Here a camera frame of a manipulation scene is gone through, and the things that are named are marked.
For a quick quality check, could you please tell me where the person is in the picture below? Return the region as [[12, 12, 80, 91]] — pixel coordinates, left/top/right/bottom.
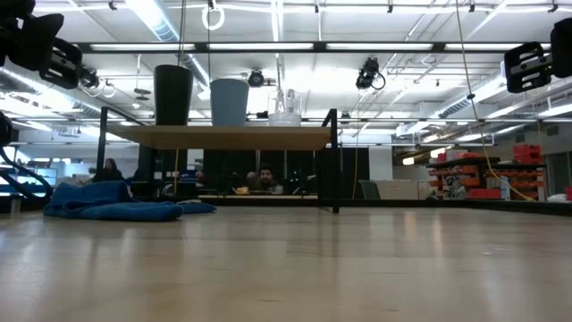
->
[[255, 165, 285, 195], [91, 157, 125, 182]]

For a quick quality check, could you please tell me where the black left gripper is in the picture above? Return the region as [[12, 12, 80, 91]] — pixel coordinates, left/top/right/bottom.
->
[[0, 0, 65, 72]]

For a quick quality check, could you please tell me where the round black ceiling camera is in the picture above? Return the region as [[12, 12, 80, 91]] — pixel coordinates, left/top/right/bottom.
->
[[247, 68, 266, 89]]

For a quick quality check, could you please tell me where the white cable loop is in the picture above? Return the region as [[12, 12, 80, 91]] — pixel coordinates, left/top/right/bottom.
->
[[200, 4, 226, 31]]

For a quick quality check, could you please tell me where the wooden shelf with black legs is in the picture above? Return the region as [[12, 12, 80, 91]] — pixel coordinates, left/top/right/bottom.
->
[[95, 106, 341, 215]]

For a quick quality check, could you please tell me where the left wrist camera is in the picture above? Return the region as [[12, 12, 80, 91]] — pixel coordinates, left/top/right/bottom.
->
[[38, 38, 84, 90]]

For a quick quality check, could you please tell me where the grey office chair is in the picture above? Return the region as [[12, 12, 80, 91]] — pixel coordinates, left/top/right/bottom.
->
[[358, 179, 383, 201]]

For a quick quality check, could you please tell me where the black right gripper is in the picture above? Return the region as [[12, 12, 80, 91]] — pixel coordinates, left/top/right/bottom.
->
[[550, 17, 572, 80]]

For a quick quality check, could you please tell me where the black overhead camera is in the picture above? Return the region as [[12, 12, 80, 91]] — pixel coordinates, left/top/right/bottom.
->
[[356, 56, 387, 91]]

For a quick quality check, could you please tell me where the long yellow hanging cable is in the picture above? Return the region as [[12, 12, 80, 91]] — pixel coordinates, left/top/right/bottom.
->
[[454, 0, 537, 202]]

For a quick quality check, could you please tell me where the black overhead frame beam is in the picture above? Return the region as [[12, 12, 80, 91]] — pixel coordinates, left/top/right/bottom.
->
[[73, 41, 572, 55]]

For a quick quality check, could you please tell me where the black ceiling-mounted camera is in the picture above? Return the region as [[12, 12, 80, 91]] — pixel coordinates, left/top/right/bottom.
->
[[80, 66, 101, 89]]

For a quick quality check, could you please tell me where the desk with wooden top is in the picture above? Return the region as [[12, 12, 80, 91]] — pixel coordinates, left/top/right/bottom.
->
[[198, 192, 319, 201]]

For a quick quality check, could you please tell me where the parts bin storage rack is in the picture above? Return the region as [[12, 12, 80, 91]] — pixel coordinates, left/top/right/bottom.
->
[[426, 142, 549, 201]]

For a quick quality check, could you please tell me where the grey-blue cup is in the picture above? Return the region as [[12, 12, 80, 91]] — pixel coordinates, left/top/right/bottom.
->
[[209, 78, 250, 127]]

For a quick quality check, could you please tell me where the blue cloth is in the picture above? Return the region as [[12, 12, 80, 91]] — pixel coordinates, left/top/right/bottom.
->
[[43, 180, 218, 224]]

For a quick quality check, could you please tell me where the tall black cup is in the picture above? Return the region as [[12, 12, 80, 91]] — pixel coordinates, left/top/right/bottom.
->
[[153, 64, 195, 126]]

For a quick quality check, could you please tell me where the clear glass mug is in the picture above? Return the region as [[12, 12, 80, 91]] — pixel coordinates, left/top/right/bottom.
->
[[266, 88, 303, 127]]

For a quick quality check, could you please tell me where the black metal table frame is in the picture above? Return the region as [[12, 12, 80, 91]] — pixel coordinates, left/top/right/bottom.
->
[[0, 195, 572, 217]]

